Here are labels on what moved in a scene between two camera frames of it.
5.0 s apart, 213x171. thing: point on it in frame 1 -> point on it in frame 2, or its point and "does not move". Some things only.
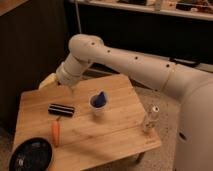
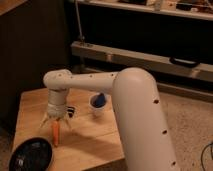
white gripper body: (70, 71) -> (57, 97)
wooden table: (91, 125) does not move
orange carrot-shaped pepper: (55, 133) does not move
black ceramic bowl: (33, 154) does not move
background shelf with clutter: (202, 9) does not move
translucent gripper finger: (49, 80) -> (46, 116)
